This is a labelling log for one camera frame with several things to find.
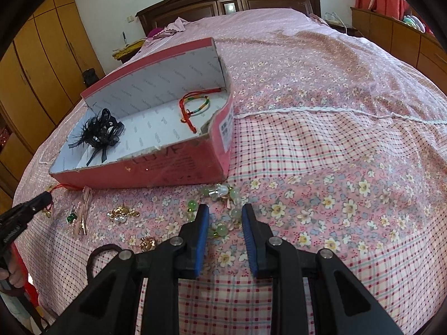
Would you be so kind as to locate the black feather hair bow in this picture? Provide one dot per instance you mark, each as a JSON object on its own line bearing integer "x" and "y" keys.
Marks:
{"x": 101, "y": 134}

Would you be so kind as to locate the green bead earring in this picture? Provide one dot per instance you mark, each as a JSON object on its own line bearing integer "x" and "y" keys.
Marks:
{"x": 71, "y": 218}

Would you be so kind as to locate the wooden wardrobe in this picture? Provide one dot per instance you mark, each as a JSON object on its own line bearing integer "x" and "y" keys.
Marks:
{"x": 45, "y": 69}

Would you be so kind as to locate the gold heart brooch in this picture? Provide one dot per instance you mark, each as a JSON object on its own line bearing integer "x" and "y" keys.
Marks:
{"x": 148, "y": 243}

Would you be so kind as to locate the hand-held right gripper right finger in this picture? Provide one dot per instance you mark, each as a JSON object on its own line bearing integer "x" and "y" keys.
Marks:
{"x": 249, "y": 240}

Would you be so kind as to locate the pastel plush item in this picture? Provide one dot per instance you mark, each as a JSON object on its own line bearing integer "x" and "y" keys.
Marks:
{"x": 417, "y": 23}

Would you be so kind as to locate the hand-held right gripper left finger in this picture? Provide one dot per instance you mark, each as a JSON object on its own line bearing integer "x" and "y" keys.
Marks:
{"x": 202, "y": 237}

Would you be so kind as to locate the person's left hand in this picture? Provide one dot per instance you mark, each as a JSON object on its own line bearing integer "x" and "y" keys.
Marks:
{"x": 15, "y": 268}

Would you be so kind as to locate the pink floral bedspread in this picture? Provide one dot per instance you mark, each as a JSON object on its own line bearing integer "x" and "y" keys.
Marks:
{"x": 331, "y": 129}

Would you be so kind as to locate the pink cardboard box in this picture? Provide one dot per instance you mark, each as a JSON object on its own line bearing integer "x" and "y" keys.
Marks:
{"x": 167, "y": 171}

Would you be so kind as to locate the black bag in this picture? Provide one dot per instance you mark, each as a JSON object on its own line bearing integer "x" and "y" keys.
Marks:
{"x": 91, "y": 78}

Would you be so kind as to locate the pink ribbon hair clip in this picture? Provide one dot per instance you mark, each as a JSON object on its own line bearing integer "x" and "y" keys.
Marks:
{"x": 85, "y": 199}

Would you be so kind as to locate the wooden dresser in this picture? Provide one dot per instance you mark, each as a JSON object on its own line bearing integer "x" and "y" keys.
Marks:
{"x": 394, "y": 36}

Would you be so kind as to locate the pink garment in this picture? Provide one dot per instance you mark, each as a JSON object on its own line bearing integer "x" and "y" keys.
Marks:
{"x": 176, "y": 26}

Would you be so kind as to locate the yellow cloth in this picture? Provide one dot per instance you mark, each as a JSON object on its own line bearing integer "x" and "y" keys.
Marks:
{"x": 127, "y": 51}

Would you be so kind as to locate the dark wooden headboard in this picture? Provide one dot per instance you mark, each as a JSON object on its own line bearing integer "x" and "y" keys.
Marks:
{"x": 209, "y": 3}

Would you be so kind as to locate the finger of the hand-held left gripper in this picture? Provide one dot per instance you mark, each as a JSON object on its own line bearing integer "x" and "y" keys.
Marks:
{"x": 29, "y": 207}

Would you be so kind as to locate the magenta pillow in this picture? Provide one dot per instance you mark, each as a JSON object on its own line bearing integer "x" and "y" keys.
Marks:
{"x": 153, "y": 32}

